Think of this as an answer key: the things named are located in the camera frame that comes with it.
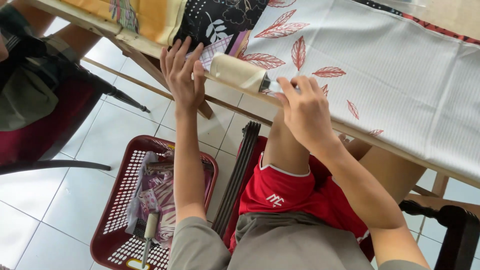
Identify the person's left hand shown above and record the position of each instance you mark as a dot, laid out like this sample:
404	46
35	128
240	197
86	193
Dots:
185	84

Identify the person's right hand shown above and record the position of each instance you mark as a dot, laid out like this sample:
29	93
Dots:
305	112

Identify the beige tape-wrapped hand tool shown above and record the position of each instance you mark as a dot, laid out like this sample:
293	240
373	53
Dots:
236	71

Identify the black floral fabric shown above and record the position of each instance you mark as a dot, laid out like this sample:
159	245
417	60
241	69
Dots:
219	17

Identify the person's left leg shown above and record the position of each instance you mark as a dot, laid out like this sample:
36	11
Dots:
287	146

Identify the person's leg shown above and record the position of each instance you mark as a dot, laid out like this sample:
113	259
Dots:
390	168
287	146

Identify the orange yellow fabric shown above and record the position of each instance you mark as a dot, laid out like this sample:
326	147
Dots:
157	18

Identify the red sports shorts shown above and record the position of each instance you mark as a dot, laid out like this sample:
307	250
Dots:
277	187

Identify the white fabric with red leaves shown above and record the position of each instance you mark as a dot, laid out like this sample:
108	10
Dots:
393	75

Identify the dark wooden chair red cushion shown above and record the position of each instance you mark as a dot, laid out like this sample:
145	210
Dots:
234	180
48	127

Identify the person's right leg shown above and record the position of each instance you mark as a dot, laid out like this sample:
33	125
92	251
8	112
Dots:
390	168

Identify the heap of fabric scraps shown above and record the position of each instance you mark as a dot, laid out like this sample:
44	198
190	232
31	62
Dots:
161	195

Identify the grey shirt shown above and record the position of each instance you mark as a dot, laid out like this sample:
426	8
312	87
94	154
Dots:
285	243

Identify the red plastic basket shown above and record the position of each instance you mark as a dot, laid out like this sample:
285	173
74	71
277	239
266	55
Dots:
112	210

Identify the black red patterned fabric strip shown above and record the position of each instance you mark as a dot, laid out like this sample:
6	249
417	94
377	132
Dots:
431	26

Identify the wooden table frame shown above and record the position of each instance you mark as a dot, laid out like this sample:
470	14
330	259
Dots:
138	41

